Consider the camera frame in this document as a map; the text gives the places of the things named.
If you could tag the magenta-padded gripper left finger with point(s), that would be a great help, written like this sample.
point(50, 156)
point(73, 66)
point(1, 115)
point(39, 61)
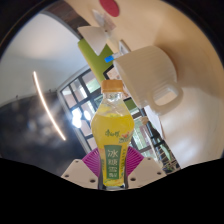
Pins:
point(77, 171)

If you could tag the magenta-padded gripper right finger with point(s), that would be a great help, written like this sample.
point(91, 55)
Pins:
point(146, 170)

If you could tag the yellow drink bottle green label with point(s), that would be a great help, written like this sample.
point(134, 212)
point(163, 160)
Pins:
point(112, 128)

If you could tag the hanging pendant ceiling lamps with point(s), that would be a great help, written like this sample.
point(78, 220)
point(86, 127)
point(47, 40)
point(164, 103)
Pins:
point(77, 118)

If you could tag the long curved ceiling light strip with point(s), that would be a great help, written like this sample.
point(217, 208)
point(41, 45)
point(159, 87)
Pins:
point(46, 106)

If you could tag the white ribbed mug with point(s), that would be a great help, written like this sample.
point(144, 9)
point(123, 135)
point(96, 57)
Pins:
point(146, 75)

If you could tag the small blue-capped white bottle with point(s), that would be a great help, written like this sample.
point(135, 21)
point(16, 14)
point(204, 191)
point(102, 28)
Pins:
point(109, 58)

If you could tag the white ceramic bowl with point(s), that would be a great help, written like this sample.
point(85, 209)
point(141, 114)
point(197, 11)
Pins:
point(95, 36)

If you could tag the flat round red coaster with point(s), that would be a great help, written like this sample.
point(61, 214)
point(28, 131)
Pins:
point(110, 6)

